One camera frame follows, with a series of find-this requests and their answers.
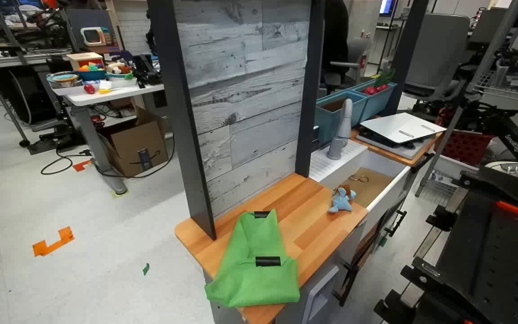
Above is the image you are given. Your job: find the small retro monitor toy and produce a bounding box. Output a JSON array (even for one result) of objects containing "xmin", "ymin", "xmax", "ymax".
[{"xmin": 81, "ymin": 27, "xmax": 108, "ymax": 46}]

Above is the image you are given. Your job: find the black equipment cart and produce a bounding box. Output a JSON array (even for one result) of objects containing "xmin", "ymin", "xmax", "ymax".
[{"xmin": 374, "ymin": 162, "xmax": 518, "ymax": 324}]

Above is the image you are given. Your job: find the white tray board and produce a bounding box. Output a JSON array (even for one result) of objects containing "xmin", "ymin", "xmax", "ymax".
[{"xmin": 361, "ymin": 113, "xmax": 444, "ymax": 144}]

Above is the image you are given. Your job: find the grey wood-pattern back panel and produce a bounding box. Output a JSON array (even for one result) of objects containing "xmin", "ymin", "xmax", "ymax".
[{"xmin": 174, "ymin": 0, "xmax": 311, "ymax": 216}]

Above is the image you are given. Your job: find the white sink basin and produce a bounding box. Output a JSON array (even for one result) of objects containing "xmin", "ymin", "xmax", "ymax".
[{"xmin": 309, "ymin": 142, "xmax": 410, "ymax": 226}]

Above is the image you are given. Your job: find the grey faucet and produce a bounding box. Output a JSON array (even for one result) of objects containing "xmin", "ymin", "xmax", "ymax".
[{"xmin": 327, "ymin": 99, "xmax": 352, "ymax": 160}]

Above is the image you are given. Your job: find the cardboard box on floor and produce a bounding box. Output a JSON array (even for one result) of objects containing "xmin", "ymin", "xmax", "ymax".
[{"xmin": 100, "ymin": 109, "xmax": 167, "ymax": 178}]

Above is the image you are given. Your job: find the brown cardboard sheet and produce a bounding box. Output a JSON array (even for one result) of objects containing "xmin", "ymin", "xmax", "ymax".
[{"xmin": 345, "ymin": 167, "xmax": 392, "ymax": 207}]

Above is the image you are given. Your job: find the dark right frame post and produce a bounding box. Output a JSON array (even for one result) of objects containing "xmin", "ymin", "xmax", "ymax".
[{"xmin": 295, "ymin": 0, "xmax": 325, "ymax": 176}]

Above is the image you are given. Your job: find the toy pile on desk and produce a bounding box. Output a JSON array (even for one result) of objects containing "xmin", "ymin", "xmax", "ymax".
[{"xmin": 46, "ymin": 50, "xmax": 136, "ymax": 93}]

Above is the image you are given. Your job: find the orange floor tape marker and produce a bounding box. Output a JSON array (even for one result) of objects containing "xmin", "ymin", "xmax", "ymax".
[{"xmin": 32, "ymin": 226, "xmax": 73, "ymax": 257}]

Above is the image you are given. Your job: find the dark left frame post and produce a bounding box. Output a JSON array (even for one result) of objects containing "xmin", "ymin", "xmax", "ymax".
[{"xmin": 147, "ymin": 0, "xmax": 216, "ymax": 239}]

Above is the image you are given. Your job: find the blue bin with red items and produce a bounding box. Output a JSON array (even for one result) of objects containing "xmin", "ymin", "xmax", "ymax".
[{"xmin": 356, "ymin": 81, "xmax": 395, "ymax": 120}]

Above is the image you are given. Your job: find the white desk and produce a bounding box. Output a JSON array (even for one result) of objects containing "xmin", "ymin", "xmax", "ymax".
[{"xmin": 50, "ymin": 77, "xmax": 167, "ymax": 196}]

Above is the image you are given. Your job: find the red crate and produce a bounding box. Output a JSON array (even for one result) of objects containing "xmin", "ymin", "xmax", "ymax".
[{"xmin": 442, "ymin": 131, "xmax": 491, "ymax": 165}]

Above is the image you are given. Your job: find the black floor cable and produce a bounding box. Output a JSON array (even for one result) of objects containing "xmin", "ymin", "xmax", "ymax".
[{"xmin": 37, "ymin": 149, "xmax": 93, "ymax": 176}]

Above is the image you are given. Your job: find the dark frame post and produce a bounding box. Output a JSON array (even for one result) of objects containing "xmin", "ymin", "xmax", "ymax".
[
  {"xmin": 295, "ymin": 0, "xmax": 325, "ymax": 176},
  {"xmin": 147, "ymin": 0, "xmax": 216, "ymax": 239}
]

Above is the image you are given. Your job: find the blue plush toy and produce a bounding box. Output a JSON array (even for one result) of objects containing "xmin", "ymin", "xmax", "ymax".
[{"xmin": 327, "ymin": 185, "xmax": 356, "ymax": 214}]

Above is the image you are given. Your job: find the teal storage bin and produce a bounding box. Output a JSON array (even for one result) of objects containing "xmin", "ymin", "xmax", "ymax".
[{"xmin": 314, "ymin": 90, "xmax": 367, "ymax": 147}]

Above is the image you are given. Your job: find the black cabinet handle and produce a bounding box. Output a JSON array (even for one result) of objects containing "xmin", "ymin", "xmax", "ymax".
[{"xmin": 385, "ymin": 210, "xmax": 406, "ymax": 237}]

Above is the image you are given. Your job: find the green cloth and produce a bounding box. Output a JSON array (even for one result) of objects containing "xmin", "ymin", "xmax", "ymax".
[{"xmin": 205, "ymin": 208, "xmax": 300, "ymax": 307}]

